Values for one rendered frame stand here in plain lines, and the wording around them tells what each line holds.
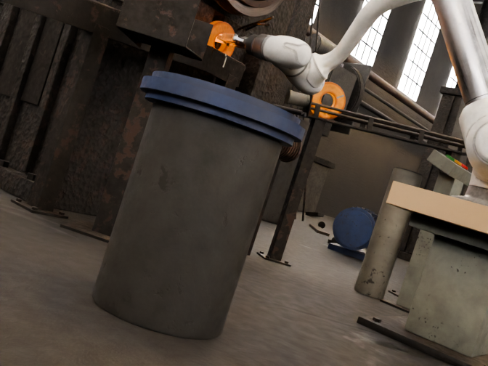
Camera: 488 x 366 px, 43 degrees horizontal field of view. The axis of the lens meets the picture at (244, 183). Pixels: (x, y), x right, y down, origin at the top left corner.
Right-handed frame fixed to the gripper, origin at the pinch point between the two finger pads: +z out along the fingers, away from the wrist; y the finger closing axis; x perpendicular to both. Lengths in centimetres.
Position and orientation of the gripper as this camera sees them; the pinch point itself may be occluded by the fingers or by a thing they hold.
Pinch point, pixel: (219, 38)
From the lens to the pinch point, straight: 239.3
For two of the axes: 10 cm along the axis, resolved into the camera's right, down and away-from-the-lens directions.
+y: 6.1, 1.9, 7.7
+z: -7.2, -2.9, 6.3
